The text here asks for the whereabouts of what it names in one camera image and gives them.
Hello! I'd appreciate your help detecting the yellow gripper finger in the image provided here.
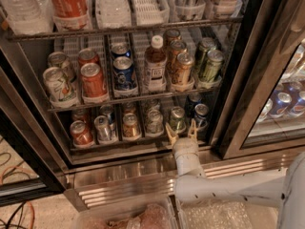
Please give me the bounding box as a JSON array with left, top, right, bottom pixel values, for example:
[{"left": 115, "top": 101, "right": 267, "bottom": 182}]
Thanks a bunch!
[
  {"left": 165, "top": 123, "right": 179, "bottom": 146},
  {"left": 188, "top": 119, "right": 197, "bottom": 141}
]

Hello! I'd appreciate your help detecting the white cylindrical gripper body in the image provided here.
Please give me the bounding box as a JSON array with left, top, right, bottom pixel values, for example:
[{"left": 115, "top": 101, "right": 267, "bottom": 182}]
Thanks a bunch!
[{"left": 173, "top": 137, "right": 199, "bottom": 166}]

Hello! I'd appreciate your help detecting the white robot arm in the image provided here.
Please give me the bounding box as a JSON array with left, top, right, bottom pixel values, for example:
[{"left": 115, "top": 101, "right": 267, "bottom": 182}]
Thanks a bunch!
[{"left": 165, "top": 122, "right": 305, "bottom": 229}]

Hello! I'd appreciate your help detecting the green can bottom shelf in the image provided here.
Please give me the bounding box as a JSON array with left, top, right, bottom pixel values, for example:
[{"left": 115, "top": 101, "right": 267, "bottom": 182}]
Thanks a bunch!
[{"left": 169, "top": 106, "right": 186, "bottom": 133}]

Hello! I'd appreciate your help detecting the blue can bottom front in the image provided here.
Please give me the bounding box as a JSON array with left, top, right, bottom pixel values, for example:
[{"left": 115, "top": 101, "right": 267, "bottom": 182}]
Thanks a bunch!
[{"left": 193, "top": 103, "right": 209, "bottom": 128}]

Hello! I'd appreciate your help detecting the silver white can bottom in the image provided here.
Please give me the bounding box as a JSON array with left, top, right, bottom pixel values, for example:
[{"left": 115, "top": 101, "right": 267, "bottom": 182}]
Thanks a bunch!
[{"left": 146, "top": 110, "right": 163, "bottom": 134}]

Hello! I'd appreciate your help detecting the blue can bottom rear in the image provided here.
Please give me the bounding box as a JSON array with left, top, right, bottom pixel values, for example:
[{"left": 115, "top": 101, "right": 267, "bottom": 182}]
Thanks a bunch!
[{"left": 185, "top": 93, "right": 202, "bottom": 117}]

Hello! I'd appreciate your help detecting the gold can bottom front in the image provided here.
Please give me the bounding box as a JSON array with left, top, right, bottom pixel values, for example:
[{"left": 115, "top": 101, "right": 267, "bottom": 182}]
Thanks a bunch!
[{"left": 123, "top": 113, "right": 140, "bottom": 137}]

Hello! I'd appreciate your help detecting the orange can middle front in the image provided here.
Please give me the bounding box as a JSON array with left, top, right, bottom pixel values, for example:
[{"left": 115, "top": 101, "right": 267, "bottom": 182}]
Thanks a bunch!
[{"left": 172, "top": 52, "right": 194, "bottom": 85}]

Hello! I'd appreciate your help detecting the orange can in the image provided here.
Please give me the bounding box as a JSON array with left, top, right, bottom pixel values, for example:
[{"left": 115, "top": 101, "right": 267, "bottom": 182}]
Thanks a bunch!
[
  {"left": 167, "top": 40, "right": 188, "bottom": 74},
  {"left": 163, "top": 29, "right": 181, "bottom": 47},
  {"left": 172, "top": 52, "right": 194, "bottom": 85}
]

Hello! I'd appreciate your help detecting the fridge glass door right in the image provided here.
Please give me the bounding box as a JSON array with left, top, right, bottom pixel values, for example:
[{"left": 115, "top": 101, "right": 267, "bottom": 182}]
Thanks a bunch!
[{"left": 219, "top": 0, "right": 305, "bottom": 159}]

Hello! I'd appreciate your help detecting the green can middle front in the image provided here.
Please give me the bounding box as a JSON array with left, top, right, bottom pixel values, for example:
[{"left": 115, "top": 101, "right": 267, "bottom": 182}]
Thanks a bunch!
[{"left": 199, "top": 50, "right": 224, "bottom": 82}]

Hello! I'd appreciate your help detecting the silver can bottom front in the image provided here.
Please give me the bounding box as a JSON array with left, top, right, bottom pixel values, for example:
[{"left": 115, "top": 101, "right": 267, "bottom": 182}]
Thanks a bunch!
[{"left": 94, "top": 115, "right": 112, "bottom": 141}]

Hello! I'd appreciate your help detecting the blue pepsi can front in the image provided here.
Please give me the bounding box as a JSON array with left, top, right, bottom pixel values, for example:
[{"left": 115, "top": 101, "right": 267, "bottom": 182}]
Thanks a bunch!
[{"left": 113, "top": 56, "right": 135, "bottom": 91}]

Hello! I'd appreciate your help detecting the blue pepsi can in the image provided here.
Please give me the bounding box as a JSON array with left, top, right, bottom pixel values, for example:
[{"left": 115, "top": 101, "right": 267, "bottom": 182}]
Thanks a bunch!
[
  {"left": 113, "top": 56, "right": 135, "bottom": 91},
  {"left": 111, "top": 43, "right": 131, "bottom": 59}
]

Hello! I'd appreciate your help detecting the green can middle rear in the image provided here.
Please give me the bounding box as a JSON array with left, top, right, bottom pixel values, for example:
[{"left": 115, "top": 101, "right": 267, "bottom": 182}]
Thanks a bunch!
[{"left": 194, "top": 37, "right": 217, "bottom": 73}]

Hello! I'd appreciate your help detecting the red can bottom front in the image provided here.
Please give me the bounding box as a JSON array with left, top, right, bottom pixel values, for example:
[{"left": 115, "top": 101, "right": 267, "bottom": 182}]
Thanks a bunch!
[{"left": 70, "top": 120, "right": 93, "bottom": 145}]

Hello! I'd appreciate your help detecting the red coke can front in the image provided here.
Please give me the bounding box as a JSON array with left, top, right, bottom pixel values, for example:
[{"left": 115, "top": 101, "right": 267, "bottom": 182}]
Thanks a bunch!
[{"left": 81, "top": 63, "right": 107, "bottom": 97}]

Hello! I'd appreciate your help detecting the red coke can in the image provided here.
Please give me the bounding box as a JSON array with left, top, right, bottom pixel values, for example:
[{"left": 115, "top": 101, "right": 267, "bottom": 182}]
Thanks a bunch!
[
  {"left": 78, "top": 48, "right": 100, "bottom": 67},
  {"left": 81, "top": 63, "right": 107, "bottom": 97}
]

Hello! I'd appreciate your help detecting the orange can middle rear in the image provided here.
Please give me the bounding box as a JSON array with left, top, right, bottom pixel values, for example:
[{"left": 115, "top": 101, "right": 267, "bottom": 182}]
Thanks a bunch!
[{"left": 163, "top": 29, "right": 181, "bottom": 47}]

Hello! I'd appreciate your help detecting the blue pepsi can rear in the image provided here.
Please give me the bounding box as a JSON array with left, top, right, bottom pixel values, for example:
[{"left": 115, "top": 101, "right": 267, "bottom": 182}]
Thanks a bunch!
[{"left": 111, "top": 43, "right": 131, "bottom": 59}]

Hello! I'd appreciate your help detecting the red coke can rear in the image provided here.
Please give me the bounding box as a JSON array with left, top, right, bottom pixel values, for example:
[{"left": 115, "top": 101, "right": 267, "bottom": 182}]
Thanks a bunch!
[{"left": 78, "top": 48, "right": 100, "bottom": 67}]

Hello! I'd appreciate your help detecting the white 7up can front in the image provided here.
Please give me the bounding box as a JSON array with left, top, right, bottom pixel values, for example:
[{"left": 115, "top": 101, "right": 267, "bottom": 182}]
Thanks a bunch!
[{"left": 43, "top": 67, "right": 75, "bottom": 102}]

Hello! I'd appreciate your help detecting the white empty shelf tray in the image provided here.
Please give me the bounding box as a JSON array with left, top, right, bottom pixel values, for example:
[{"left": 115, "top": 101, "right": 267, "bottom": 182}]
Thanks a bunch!
[{"left": 132, "top": 0, "right": 170, "bottom": 26}]

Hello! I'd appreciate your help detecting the white can middle rear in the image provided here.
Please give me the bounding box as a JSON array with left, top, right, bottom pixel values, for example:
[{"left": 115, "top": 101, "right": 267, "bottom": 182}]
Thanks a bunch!
[{"left": 48, "top": 52, "right": 76, "bottom": 83}]

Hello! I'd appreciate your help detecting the right clear plastic bin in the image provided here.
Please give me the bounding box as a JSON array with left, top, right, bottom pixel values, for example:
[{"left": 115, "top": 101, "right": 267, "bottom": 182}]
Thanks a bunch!
[{"left": 174, "top": 198, "right": 278, "bottom": 229}]

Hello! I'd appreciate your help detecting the clear plastic bin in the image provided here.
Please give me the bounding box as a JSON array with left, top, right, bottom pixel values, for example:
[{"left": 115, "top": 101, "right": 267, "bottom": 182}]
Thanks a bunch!
[
  {"left": 71, "top": 195, "right": 178, "bottom": 229},
  {"left": 174, "top": 198, "right": 278, "bottom": 229}
]

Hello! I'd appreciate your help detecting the left clear plastic bin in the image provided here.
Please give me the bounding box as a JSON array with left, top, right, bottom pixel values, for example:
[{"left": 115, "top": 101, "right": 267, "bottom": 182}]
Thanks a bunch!
[{"left": 71, "top": 195, "right": 178, "bottom": 229}]

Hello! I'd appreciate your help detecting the tea bottle white cap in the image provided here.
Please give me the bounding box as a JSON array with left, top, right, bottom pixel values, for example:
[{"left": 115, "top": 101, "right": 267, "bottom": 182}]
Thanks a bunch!
[{"left": 144, "top": 35, "right": 167, "bottom": 91}]

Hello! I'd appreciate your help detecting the clear water bottle centre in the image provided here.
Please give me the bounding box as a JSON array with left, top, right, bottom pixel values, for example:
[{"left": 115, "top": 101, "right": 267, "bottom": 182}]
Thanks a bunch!
[{"left": 95, "top": 0, "right": 132, "bottom": 29}]

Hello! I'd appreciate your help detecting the clear water bottle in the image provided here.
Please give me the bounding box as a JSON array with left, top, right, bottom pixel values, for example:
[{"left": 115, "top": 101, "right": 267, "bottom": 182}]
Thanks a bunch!
[
  {"left": 95, "top": 0, "right": 132, "bottom": 29},
  {"left": 1, "top": 0, "right": 53, "bottom": 35}
]

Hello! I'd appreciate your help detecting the red coke bottle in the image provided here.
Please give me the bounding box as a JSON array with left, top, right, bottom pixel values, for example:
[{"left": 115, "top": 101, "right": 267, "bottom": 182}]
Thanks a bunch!
[{"left": 51, "top": 0, "right": 88, "bottom": 19}]

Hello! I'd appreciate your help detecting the clear water bottle left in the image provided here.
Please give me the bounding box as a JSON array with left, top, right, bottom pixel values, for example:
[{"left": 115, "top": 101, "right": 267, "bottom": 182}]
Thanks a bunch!
[{"left": 1, "top": 0, "right": 53, "bottom": 35}]

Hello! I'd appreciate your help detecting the orange cable on floor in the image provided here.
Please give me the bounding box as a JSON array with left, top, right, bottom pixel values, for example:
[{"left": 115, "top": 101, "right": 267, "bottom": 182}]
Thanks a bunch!
[{"left": 0, "top": 150, "right": 36, "bottom": 229}]

